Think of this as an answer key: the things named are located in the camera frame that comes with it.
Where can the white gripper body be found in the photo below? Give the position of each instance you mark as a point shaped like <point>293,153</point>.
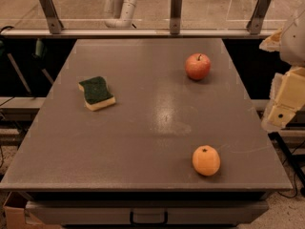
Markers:
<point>294,43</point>

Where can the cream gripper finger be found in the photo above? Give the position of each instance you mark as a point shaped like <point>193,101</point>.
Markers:
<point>272,42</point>
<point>287,97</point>

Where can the green and yellow sponge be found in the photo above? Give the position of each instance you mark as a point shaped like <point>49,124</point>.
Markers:
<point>96,93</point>

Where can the red apple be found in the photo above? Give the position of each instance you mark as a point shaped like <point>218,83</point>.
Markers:
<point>197,66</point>

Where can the orange fruit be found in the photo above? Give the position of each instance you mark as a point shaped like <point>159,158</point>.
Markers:
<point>206,160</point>

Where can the cardboard box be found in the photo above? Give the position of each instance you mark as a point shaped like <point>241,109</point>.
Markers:
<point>17,217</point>

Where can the right metal bracket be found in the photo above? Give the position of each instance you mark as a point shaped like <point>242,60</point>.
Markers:
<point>255,24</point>

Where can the metal bracket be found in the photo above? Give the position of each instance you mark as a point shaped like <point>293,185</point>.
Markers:
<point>54,24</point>
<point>255,24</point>
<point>175,16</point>

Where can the middle metal bracket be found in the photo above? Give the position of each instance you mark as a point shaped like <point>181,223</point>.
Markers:
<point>175,16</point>

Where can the left metal bracket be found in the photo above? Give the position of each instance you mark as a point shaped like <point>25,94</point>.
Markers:
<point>54,24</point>

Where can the grey drawer with handle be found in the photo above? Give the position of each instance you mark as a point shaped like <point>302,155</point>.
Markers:
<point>155,213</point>

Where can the metal rail with glass panel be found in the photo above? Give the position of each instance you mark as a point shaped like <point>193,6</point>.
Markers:
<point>135,33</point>

